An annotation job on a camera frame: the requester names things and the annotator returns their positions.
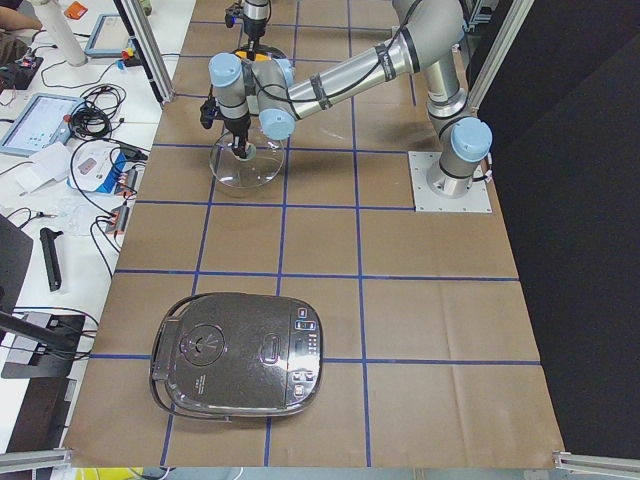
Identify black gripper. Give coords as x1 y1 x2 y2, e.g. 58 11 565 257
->
224 117 251 159

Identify glass pot lid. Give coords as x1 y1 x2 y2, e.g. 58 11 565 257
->
209 127 285 189

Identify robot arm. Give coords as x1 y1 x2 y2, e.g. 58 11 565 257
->
200 1 493 199
242 0 271 41

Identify blue white box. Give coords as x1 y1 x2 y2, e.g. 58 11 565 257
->
67 140 127 193

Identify orange usb hub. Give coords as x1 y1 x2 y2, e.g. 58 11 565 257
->
104 204 130 236

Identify teach pendant tablet far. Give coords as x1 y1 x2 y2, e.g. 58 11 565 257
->
84 14 132 58

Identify teach pendant tablet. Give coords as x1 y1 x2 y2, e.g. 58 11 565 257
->
84 14 132 58
1 93 84 157

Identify white paper sheets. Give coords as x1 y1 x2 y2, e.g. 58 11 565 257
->
15 142 71 195

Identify teach pendant tablet near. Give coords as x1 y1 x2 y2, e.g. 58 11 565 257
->
1 93 84 157

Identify black rice cooker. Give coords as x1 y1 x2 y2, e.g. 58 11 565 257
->
149 292 323 421

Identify black bar tool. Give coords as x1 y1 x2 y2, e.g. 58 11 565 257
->
39 227 63 292

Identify white cardboard tube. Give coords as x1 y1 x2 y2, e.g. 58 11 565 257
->
31 0 88 67

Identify aluminium corner profile left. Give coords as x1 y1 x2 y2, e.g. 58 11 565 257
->
0 448 73 474

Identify aluminium corner profile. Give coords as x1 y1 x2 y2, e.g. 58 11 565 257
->
0 448 73 474
552 451 640 479

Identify aluminium corner profile right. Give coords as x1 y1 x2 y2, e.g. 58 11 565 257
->
552 451 640 479

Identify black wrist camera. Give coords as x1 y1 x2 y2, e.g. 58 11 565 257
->
200 98 218 130

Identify steel pot with handles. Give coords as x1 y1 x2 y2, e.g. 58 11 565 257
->
232 43 287 62

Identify tangled black cables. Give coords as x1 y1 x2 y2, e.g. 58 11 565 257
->
69 83 126 139

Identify aluminium frame post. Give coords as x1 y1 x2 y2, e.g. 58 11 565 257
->
468 0 534 113
114 0 174 105

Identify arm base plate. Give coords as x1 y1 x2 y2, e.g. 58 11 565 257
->
408 151 492 214

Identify aluminium frame post right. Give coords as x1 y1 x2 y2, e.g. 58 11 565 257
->
468 0 534 113

